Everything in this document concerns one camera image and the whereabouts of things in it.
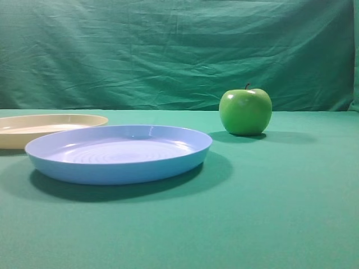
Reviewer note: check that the blue plastic plate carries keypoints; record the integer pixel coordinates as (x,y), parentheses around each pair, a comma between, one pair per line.
(118,155)

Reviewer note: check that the pale yellow plastic plate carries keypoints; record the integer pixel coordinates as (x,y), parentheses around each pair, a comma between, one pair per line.
(17,131)

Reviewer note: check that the green apple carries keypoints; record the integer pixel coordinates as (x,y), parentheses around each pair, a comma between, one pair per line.
(245,112)

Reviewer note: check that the green table cloth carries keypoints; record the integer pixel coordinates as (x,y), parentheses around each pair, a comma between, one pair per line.
(288,199)

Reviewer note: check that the green backdrop cloth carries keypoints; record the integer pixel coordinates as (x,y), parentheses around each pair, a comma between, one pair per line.
(178,55)

